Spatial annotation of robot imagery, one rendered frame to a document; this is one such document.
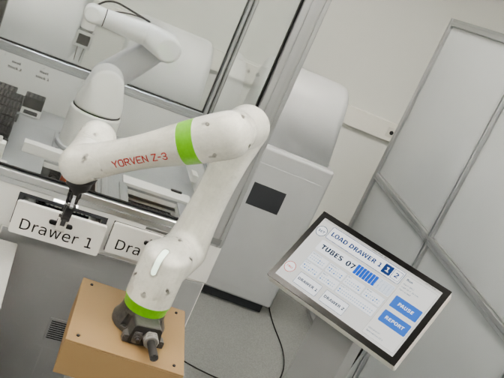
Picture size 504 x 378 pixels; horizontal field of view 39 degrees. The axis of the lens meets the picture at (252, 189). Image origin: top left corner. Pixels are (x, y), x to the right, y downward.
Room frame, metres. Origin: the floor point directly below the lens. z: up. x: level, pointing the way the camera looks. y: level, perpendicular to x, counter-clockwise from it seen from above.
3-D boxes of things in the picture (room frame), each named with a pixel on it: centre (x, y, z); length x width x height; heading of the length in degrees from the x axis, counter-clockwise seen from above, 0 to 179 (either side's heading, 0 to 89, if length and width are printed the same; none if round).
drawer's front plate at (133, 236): (2.23, 0.23, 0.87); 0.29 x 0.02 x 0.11; 109
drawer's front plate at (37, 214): (2.07, 0.51, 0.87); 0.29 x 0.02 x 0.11; 109
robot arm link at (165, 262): (1.75, 0.13, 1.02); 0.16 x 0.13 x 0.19; 171
